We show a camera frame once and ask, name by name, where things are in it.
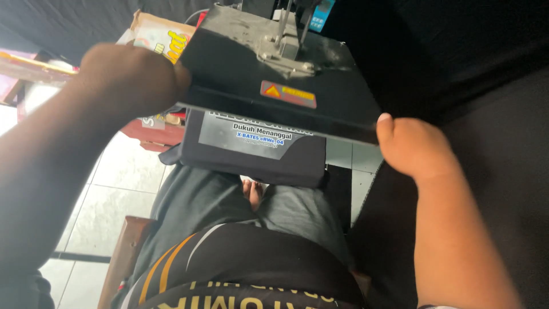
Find person's left hand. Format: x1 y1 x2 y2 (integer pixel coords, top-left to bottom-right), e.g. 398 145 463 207
78 42 192 126

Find person's right hand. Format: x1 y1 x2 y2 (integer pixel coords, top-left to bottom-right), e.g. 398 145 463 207
376 112 463 184

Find black heat press machine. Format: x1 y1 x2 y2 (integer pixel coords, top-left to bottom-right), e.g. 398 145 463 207
177 0 383 146

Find printed cardboard box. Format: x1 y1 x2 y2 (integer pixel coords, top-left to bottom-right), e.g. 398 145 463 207
115 9 198 66

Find red wooden table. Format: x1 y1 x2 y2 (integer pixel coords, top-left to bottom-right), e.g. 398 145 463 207
120 109 188 153

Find grey printed transfer film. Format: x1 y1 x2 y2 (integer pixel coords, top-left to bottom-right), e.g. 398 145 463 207
198 111 317 161

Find black t-shirt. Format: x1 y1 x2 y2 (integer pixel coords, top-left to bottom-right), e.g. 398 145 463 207
158 109 327 189

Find person's grey shorts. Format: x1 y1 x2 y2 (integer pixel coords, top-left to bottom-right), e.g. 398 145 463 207
129 165 357 284

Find person's bare foot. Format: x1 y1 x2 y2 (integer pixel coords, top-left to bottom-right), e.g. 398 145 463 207
242 179 264 212

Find blue control box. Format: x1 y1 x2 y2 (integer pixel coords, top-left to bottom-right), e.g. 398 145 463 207
309 0 336 33

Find cluttered wooden shelf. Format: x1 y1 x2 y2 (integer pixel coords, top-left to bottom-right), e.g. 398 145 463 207
0 48 81 123

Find brown wooden stool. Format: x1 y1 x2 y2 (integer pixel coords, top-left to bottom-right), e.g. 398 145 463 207
97 215 158 309

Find person's black striped jersey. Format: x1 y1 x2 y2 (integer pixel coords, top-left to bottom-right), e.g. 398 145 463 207
112 222 365 309

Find heap of black cloth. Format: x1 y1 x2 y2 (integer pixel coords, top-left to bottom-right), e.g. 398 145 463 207
319 0 549 309

